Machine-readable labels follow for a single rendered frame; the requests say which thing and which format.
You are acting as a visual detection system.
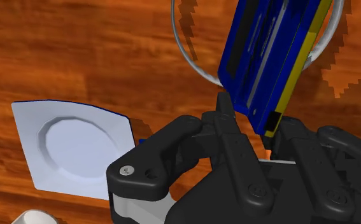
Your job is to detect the grey round ring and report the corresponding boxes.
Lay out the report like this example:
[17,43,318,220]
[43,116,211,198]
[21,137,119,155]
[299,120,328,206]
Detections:
[171,0,346,88]

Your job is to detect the blue and yellow box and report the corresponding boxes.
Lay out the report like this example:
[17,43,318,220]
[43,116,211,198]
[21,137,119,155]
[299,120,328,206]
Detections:
[217,0,334,139]

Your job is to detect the white plate with blue rim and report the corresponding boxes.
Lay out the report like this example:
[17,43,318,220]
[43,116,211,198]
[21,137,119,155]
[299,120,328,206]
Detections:
[11,99,145,201]

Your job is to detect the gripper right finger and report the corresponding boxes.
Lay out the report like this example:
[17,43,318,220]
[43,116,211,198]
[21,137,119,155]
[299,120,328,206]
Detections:
[262,116,361,220]

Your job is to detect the white round object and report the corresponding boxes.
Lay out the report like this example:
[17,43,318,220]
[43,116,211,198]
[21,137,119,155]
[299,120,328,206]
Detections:
[11,209,60,224]

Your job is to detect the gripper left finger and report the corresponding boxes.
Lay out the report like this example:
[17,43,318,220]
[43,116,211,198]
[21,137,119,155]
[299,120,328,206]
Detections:
[106,92,276,216]

